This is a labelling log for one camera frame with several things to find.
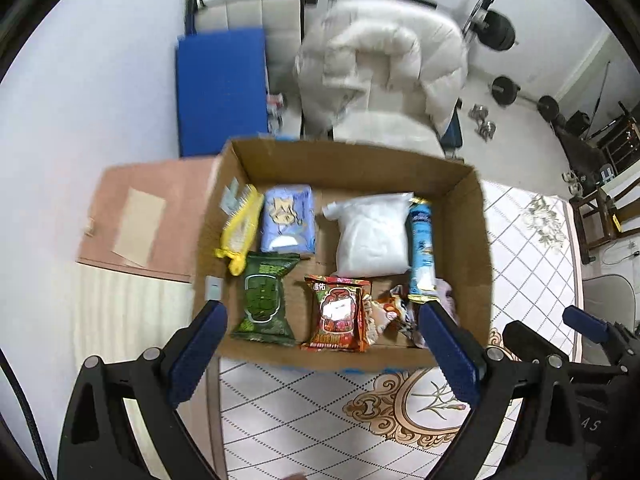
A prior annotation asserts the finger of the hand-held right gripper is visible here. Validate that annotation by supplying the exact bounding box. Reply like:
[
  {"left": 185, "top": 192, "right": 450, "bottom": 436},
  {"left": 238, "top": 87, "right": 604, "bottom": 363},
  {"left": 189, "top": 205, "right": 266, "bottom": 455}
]
[
  {"left": 562, "top": 305, "right": 640, "bottom": 376},
  {"left": 501, "top": 320, "right": 576, "bottom": 368}
]

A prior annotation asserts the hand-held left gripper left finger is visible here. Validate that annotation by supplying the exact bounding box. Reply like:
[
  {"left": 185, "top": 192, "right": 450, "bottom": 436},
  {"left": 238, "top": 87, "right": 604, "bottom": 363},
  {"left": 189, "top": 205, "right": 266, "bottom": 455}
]
[{"left": 57, "top": 300, "right": 228, "bottom": 480}]

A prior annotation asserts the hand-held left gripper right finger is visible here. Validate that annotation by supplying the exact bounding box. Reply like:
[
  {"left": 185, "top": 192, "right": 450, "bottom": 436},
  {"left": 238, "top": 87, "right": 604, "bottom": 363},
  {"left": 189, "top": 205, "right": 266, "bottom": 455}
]
[{"left": 417, "top": 302, "right": 586, "bottom": 480}]

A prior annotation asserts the purple plush toy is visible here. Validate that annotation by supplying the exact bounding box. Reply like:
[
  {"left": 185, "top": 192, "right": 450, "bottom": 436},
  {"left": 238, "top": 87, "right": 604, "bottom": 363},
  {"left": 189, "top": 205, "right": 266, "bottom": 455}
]
[{"left": 435, "top": 277, "right": 458, "bottom": 326}]

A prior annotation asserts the orange snack packet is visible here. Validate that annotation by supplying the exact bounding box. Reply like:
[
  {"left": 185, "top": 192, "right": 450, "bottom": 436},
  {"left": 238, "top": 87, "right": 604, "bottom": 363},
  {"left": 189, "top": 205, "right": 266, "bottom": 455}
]
[{"left": 367, "top": 285, "right": 426, "bottom": 348}]

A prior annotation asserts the green snack packet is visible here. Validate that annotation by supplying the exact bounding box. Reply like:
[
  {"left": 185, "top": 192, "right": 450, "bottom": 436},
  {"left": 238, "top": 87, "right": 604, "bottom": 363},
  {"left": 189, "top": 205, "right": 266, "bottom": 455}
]
[{"left": 230, "top": 252, "right": 301, "bottom": 346}]

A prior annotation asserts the long blue packet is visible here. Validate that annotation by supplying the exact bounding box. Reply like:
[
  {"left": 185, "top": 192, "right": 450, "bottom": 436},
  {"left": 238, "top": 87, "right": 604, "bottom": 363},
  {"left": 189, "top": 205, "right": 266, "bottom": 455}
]
[{"left": 406, "top": 197, "right": 441, "bottom": 304}]

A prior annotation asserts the red snack packet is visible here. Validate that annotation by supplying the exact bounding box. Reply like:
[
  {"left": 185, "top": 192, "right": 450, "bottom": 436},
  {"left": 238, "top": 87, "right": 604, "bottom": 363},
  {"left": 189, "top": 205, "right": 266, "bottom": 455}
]
[{"left": 300, "top": 275, "right": 373, "bottom": 353}]

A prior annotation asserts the yellow mesh packet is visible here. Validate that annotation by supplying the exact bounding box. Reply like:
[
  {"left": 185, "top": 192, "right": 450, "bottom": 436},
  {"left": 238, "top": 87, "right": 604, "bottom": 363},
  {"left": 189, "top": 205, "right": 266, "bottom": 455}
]
[{"left": 214, "top": 184, "right": 264, "bottom": 276}]

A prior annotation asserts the white plastic bag pack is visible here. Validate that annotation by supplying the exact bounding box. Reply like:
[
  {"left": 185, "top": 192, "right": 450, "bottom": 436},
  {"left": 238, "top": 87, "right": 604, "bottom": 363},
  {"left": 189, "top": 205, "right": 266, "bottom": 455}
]
[{"left": 321, "top": 192, "right": 416, "bottom": 277}]

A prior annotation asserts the blue tissue pack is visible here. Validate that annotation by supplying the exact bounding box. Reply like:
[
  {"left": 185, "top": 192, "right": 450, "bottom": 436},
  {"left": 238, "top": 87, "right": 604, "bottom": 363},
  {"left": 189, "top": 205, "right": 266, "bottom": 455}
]
[{"left": 260, "top": 185, "right": 317, "bottom": 255}]

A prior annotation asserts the cardboard box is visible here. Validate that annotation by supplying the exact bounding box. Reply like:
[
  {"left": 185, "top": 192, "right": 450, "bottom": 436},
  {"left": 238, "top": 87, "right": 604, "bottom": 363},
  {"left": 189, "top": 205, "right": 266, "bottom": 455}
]
[{"left": 194, "top": 137, "right": 496, "bottom": 373}]

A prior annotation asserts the cream striped cloth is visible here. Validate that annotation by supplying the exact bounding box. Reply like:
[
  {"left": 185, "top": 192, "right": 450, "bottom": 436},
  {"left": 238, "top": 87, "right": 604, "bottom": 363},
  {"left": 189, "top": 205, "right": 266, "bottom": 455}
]
[{"left": 75, "top": 260, "right": 223, "bottom": 480}]

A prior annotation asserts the dark wooden chair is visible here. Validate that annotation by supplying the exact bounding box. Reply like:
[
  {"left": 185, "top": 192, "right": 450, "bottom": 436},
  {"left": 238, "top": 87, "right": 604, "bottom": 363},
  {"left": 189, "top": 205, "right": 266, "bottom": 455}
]
[{"left": 570, "top": 180, "right": 640, "bottom": 263}]

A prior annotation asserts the pink board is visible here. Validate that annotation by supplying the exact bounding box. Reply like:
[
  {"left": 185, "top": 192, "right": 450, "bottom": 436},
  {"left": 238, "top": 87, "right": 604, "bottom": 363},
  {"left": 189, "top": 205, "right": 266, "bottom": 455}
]
[{"left": 76, "top": 157, "right": 223, "bottom": 283}]

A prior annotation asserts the floral diamond tablecloth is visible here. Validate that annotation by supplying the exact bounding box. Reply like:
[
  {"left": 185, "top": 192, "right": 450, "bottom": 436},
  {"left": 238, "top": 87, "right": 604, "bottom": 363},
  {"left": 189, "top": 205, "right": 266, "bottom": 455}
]
[{"left": 217, "top": 180, "right": 583, "bottom": 480}]

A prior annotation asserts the beige paper sheet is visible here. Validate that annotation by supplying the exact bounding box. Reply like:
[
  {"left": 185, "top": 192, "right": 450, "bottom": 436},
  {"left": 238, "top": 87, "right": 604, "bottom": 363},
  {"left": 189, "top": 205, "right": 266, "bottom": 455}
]
[{"left": 112, "top": 187, "right": 167, "bottom": 268}]

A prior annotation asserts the black exercise machine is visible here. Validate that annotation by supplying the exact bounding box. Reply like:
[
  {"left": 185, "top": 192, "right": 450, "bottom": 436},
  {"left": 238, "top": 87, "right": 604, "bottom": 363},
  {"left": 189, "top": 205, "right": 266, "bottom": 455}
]
[{"left": 552, "top": 100, "right": 640, "bottom": 181}]

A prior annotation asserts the beige padded chair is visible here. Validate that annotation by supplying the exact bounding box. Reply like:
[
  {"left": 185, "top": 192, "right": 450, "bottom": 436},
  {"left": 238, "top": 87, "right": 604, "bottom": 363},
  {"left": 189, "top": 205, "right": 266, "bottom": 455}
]
[{"left": 330, "top": 110, "right": 446, "bottom": 158}]

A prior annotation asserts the short barbell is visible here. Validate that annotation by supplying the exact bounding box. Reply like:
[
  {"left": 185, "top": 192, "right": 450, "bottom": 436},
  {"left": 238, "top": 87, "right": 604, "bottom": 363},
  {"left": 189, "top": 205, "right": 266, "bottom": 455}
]
[{"left": 490, "top": 76, "right": 563, "bottom": 123}]

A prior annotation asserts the small red white box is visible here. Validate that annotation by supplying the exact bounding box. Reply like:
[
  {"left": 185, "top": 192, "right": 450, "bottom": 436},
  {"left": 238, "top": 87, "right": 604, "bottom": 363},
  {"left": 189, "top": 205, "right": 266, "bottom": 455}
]
[{"left": 266, "top": 92, "right": 287, "bottom": 133}]

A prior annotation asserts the blue foam mat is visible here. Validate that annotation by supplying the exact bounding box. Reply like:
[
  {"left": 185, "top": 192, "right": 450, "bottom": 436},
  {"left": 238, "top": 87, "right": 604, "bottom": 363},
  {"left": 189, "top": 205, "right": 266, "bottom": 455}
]
[{"left": 175, "top": 27, "right": 268, "bottom": 158}]

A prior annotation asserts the barbell with black plates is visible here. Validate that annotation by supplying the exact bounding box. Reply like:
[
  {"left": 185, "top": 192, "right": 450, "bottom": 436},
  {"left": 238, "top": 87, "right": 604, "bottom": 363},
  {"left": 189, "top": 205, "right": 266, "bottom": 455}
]
[{"left": 285, "top": 0, "right": 516, "bottom": 52}]

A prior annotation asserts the white puffer jacket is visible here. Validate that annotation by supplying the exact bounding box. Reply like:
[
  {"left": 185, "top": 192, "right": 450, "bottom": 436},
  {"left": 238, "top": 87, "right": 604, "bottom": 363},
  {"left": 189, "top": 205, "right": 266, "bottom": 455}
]
[{"left": 295, "top": 0, "right": 468, "bottom": 136}]

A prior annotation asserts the black exercise bar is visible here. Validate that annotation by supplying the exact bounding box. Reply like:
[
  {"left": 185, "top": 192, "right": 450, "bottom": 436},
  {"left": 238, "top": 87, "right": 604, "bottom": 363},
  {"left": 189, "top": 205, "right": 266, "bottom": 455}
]
[{"left": 184, "top": 0, "right": 208, "bottom": 33}]

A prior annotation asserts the black power cable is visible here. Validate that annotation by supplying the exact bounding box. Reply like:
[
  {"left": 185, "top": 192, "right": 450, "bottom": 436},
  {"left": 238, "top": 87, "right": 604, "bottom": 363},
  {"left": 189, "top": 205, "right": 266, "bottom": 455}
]
[{"left": 600, "top": 242, "right": 640, "bottom": 266}]

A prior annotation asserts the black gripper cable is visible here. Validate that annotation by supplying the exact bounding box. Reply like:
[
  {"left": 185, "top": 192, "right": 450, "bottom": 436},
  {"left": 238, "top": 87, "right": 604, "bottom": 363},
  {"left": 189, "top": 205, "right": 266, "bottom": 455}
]
[{"left": 0, "top": 350, "right": 56, "bottom": 480}]

